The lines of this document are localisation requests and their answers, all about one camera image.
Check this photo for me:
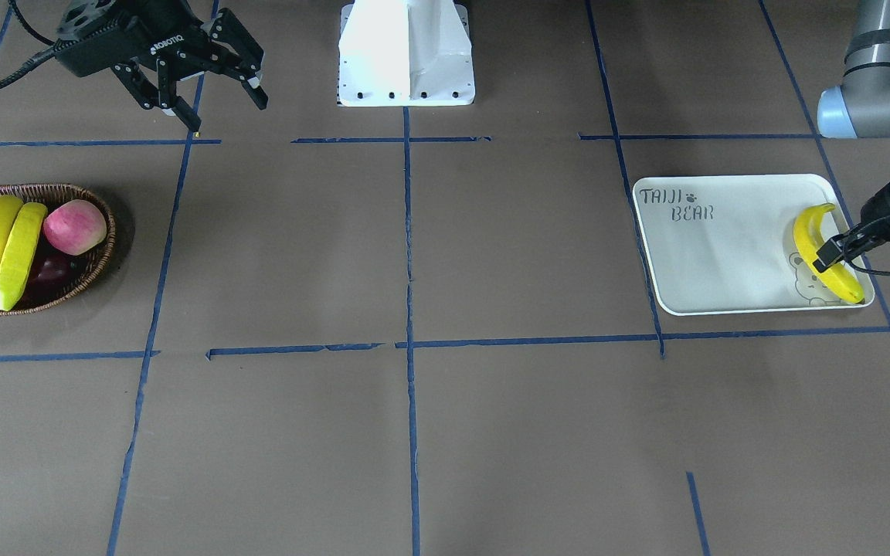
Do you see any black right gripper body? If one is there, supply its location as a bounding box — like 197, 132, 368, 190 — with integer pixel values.
54, 1, 218, 77

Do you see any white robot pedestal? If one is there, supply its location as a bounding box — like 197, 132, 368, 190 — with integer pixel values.
337, 1, 477, 107

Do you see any brown wicker basket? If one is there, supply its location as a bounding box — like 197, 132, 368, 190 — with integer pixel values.
0, 183, 120, 317

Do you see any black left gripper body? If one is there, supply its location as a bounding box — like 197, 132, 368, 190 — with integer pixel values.
841, 203, 890, 263

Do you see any white bear tray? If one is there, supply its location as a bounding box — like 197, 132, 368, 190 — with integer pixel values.
632, 174, 875, 316

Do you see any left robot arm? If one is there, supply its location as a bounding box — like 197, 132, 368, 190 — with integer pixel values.
812, 1, 890, 277

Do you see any yellow-green banana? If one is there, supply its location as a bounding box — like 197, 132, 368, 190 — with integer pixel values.
0, 203, 47, 312

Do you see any pink red apple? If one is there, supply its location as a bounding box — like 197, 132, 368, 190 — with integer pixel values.
42, 199, 108, 256

